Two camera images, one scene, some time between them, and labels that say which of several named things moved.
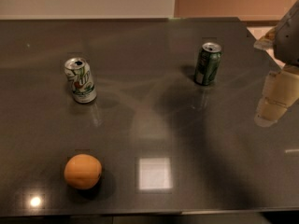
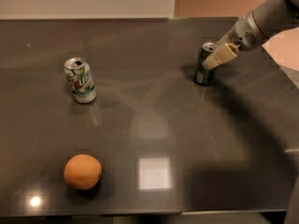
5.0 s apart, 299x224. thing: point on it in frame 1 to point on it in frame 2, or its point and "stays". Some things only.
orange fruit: x=82 y=172 stays
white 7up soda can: x=79 y=75 stays
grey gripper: x=288 y=44 to x=245 y=35
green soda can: x=207 y=63 stays
